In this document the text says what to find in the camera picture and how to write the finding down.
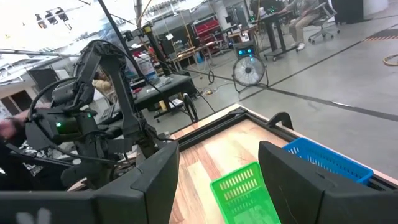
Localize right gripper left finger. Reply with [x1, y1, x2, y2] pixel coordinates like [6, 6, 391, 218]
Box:
[0, 141, 180, 224]

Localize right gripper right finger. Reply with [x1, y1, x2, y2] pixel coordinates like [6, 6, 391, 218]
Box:
[258, 140, 398, 224]

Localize blue plastic basket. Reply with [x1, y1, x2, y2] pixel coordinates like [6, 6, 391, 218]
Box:
[282, 137, 374, 187]

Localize green plastic basket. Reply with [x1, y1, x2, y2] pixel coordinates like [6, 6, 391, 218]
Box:
[210, 161, 282, 224]

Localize person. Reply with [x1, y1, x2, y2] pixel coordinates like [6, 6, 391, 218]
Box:
[281, 0, 330, 52]
[92, 70, 118, 105]

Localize person's hand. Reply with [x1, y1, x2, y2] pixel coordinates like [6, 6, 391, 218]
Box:
[0, 110, 32, 142]

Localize large plastic water jug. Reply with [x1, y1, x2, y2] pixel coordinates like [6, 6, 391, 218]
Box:
[135, 52, 159, 83]

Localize dark grey side table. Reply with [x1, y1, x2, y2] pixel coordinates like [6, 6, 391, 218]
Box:
[133, 73, 197, 122]

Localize black spotlight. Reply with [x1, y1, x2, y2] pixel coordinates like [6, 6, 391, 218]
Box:
[55, 6, 70, 22]
[45, 11, 59, 26]
[34, 12, 47, 29]

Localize black floor fan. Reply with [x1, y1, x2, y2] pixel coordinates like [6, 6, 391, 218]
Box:
[231, 54, 270, 94]

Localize black device blue lights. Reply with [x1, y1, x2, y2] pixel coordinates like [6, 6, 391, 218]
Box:
[233, 42, 259, 60]

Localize black desk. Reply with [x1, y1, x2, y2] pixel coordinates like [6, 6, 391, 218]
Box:
[248, 11, 299, 62]

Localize red shelf rack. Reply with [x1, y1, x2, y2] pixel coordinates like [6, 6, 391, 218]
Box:
[192, 17, 224, 47]

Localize grey office chair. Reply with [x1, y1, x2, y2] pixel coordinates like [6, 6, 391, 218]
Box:
[307, 1, 341, 44]

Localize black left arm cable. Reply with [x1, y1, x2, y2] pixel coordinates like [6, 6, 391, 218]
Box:
[27, 77, 78, 122]

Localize black metal table frame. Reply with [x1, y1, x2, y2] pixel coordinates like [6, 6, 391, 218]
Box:
[169, 105, 398, 190]

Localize yellow floor hose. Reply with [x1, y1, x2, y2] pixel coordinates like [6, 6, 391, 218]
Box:
[382, 53, 398, 67]

